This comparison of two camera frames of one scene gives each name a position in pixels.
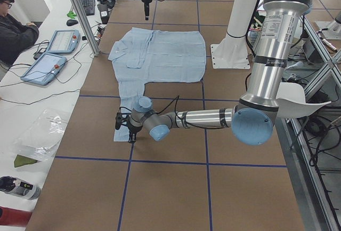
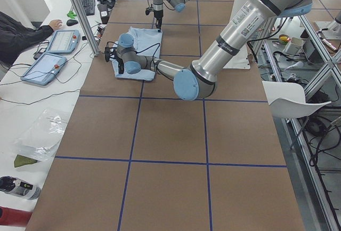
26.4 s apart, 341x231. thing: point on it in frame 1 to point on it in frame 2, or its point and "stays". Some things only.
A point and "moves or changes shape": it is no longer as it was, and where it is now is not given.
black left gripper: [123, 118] to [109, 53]
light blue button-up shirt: [148, 56] moves or changes shape
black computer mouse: [71, 22] stays
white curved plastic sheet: [291, 100] stays
